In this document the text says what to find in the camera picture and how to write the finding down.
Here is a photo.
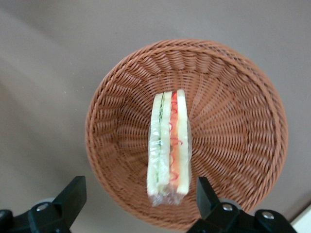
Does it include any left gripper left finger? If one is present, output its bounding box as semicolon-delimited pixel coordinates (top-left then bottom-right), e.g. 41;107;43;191
0;176;87;233

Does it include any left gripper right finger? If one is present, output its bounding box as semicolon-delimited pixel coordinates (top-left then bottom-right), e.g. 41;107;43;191
187;176;297;233

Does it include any triangle sandwich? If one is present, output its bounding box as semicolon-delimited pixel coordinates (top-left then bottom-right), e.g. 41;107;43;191
146;89;192;207

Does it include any cream rectangular tray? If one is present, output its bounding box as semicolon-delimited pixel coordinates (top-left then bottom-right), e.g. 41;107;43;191
290;210;311;233

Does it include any brown round wicker basket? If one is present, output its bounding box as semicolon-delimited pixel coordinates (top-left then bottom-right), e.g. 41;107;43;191
84;38;289;232

